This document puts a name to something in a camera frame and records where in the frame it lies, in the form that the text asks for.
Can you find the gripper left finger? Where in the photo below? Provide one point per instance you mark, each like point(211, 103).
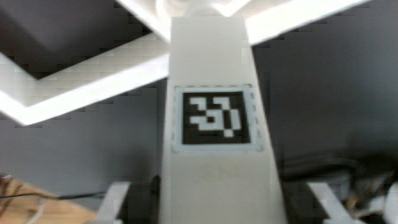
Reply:
point(113, 209)

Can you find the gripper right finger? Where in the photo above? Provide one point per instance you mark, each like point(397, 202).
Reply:
point(339, 215)

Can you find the white desk top tray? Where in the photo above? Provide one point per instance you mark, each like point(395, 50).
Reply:
point(134, 64)

